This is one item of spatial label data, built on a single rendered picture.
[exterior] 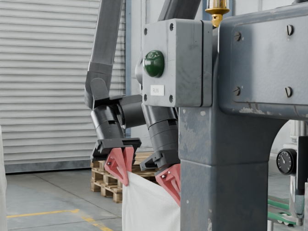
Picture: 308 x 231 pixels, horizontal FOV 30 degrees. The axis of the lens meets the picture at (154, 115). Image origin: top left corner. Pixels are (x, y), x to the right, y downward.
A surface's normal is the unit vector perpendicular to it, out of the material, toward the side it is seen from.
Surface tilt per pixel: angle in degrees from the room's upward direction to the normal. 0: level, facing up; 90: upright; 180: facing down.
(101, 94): 61
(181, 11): 87
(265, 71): 90
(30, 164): 90
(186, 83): 90
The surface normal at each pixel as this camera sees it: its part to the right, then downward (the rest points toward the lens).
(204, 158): -0.88, 0.02
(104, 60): 0.21, -0.62
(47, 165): 0.47, 0.05
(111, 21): 0.19, -0.43
